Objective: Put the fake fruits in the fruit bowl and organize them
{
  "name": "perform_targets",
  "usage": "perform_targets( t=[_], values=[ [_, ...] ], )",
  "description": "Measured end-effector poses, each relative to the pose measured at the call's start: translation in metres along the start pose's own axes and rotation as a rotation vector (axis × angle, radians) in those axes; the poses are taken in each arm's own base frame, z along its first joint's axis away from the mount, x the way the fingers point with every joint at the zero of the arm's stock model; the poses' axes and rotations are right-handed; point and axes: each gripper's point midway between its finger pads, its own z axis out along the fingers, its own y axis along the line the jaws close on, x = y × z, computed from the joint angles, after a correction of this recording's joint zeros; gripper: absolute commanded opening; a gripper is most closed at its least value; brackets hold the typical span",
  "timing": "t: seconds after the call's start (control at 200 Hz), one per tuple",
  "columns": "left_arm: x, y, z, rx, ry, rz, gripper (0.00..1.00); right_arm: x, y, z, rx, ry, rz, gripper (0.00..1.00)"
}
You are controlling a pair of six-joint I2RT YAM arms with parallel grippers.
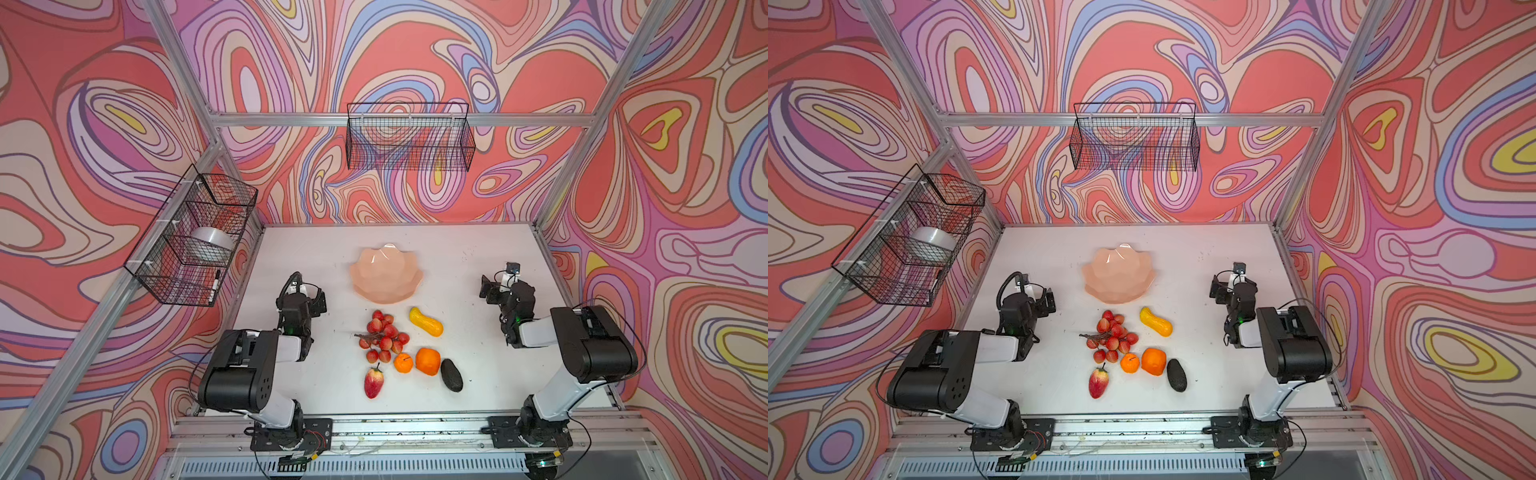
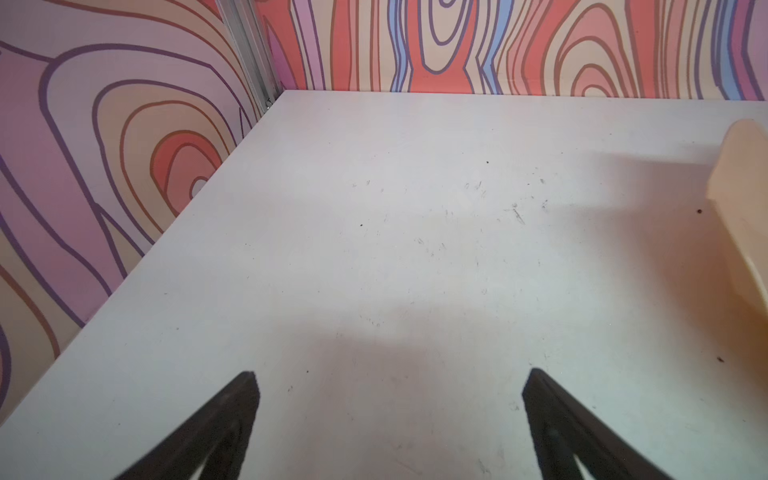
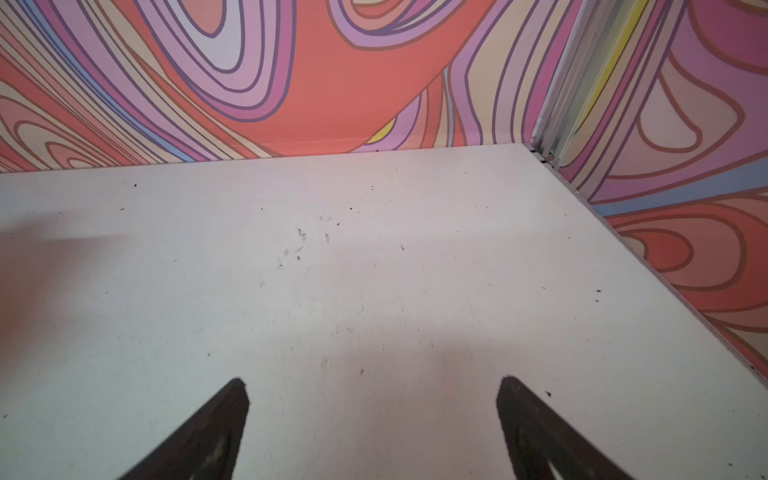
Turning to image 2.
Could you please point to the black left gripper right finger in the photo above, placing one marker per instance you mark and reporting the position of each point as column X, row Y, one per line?
column 568, row 437

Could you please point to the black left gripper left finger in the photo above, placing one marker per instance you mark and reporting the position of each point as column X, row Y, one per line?
column 210, row 444

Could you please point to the peach scalloped fruit bowl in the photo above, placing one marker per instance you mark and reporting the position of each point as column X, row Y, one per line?
column 737, row 190

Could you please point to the aluminium corner frame post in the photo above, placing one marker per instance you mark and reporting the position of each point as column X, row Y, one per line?
column 252, row 48

